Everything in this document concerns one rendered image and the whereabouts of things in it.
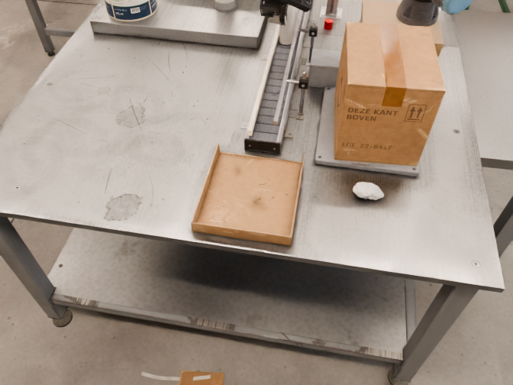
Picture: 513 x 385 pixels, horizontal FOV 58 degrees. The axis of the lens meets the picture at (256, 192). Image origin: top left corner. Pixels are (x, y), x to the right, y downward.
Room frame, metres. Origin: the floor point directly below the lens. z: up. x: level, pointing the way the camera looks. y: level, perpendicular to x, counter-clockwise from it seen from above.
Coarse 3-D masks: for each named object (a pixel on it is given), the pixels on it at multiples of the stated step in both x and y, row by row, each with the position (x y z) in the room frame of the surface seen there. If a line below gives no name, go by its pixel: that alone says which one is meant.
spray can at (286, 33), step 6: (288, 6) 1.50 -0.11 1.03; (288, 12) 1.50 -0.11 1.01; (294, 12) 1.51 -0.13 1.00; (288, 18) 1.50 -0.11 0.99; (294, 18) 1.52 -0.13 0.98; (288, 24) 1.50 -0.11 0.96; (282, 30) 1.51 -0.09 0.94; (288, 30) 1.50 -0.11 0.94; (282, 36) 1.50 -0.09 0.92; (288, 36) 1.50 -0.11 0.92; (282, 42) 1.50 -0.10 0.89; (288, 42) 1.50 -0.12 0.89
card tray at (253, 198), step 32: (224, 160) 0.96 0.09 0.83; (256, 160) 0.96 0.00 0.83; (288, 160) 0.96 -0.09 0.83; (224, 192) 0.84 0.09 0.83; (256, 192) 0.84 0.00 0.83; (288, 192) 0.84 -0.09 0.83; (192, 224) 0.71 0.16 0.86; (224, 224) 0.73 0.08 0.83; (256, 224) 0.73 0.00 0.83; (288, 224) 0.73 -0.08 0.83
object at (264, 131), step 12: (300, 24) 1.65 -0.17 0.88; (276, 48) 1.49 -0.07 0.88; (288, 48) 1.49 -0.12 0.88; (276, 60) 1.41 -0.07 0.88; (276, 72) 1.34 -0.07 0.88; (276, 84) 1.27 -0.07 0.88; (288, 84) 1.27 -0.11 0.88; (264, 96) 1.21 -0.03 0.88; (276, 96) 1.21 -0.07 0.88; (264, 108) 1.15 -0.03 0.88; (264, 120) 1.09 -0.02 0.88; (264, 132) 1.04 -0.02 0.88; (276, 132) 1.04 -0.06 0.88
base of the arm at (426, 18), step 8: (408, 0) 1.60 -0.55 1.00; (416, 0) 1.58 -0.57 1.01; (424, 0) 1.57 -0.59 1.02; (400, 8) 1.62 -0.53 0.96; (408, 8) 1.59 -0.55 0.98; (416, 8) 1.57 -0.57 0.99; (424, 8) 1.57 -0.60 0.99; (432, 8) 1.57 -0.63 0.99; (400, 16) 1.60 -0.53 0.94; (408, 16) 1.59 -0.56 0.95; (416, 16) 1.56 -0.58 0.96; (424, 16) 1.56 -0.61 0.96; (432, 16) 1.57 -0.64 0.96; (408, 24) 1.57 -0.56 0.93; (416, 24) 1.55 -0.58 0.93; (424, 24) 1.55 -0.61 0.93; (432, 24) 1.57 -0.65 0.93
